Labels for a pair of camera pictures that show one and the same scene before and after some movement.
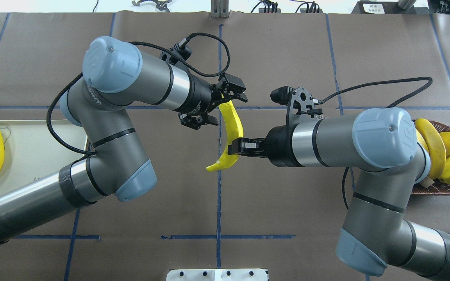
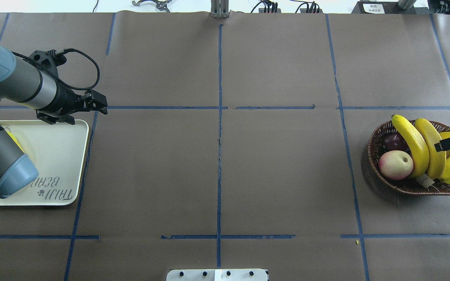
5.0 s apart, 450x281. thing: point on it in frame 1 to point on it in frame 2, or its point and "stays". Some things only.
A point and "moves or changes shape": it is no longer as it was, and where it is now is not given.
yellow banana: [234, 129] to [15, 140]
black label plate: [377, 7] stays
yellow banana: [437, 150] moves or changes shape
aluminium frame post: [219, 8] stays
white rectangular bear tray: [32, 153] stays
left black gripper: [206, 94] to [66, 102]
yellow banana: [420, 138] to [437, 165]
